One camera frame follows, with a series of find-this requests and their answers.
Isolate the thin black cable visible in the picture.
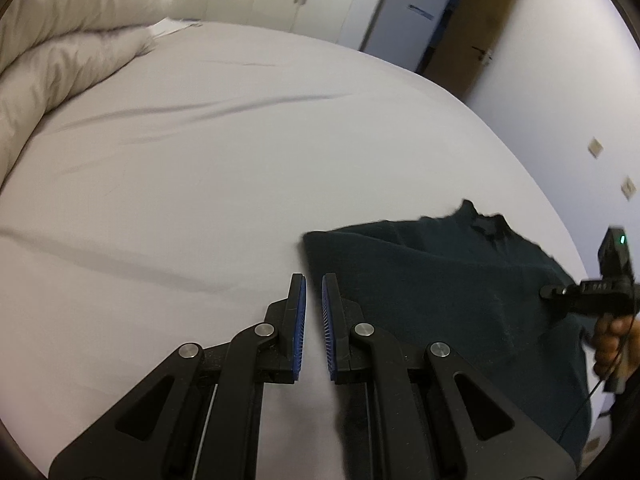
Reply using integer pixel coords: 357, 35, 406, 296
556, 318, 639, 453

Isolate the beige wall socket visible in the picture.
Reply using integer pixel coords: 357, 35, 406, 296
620, 177, 637, 200
588, 138, 603, 158

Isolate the person's right hand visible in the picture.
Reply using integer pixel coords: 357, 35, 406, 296
591, 315, 639, 378

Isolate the upper beige wall socket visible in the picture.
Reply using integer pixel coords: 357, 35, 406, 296
588, 138, 603, 158

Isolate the lower beige wall socket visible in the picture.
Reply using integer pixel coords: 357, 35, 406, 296
620, 177, 637, 200

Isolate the white bed with sheet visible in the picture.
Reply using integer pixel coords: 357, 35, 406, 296
1, 23, 585, 472

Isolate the dark green knit sweater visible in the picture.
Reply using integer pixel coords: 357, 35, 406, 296
302, 200, 593, 462

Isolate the brown wooden door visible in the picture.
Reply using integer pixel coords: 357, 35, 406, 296
424, 0, 515, 101

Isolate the black door handle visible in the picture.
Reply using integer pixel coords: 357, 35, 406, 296
473, 47, 492, 65

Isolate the folded beige duvet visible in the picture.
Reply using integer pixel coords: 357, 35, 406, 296
1, 0, 171, 176

